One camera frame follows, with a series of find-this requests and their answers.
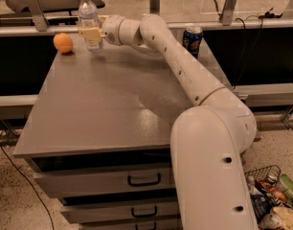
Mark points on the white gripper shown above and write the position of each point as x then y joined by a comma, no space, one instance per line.
110,29

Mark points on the clear plastic water bottle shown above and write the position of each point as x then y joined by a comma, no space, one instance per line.
88,18

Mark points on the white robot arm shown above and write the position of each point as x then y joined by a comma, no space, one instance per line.
207,139

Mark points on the small bottle in basket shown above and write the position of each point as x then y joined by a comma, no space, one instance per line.
252,186

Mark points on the orange fruit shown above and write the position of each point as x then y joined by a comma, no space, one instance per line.
63,43

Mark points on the dark bench in background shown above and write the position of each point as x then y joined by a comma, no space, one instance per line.
21,15

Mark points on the blue soda can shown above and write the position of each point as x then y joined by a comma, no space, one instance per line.
192,37

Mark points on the top grey drawer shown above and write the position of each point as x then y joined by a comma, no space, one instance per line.
134,176

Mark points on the grey drawer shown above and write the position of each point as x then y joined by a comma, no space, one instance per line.
134,176
122,210
156,224

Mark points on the middle grey drawer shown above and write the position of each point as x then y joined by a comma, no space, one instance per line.
122,210

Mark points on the bottom grey drawer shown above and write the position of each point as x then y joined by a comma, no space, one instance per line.
156,224

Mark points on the red snack bag in basket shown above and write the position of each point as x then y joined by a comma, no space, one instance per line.
269,188

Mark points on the green package in basket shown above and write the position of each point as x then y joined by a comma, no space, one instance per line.
285,185

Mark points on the middle metal bracket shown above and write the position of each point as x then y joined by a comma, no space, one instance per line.
154,6

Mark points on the metal bracket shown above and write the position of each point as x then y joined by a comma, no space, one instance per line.
154,6
38,17
226,16

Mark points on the left metal bracket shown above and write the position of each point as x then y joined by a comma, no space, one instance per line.
38,17

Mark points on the right metal bracket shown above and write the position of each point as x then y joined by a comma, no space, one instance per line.
226,16

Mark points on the black wire basket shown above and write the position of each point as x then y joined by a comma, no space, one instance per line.
262,204

